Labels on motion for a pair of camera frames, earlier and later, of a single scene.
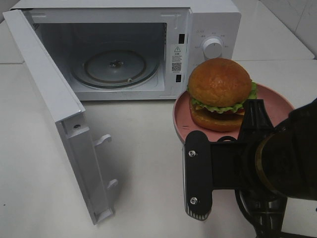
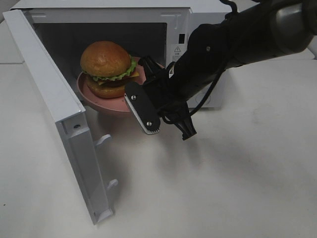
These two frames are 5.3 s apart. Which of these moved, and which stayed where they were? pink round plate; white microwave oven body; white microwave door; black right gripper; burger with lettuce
Moved: burger with lettuce; black right gripper; pink round plate
Stayed: white microwave door; white microwave oven body
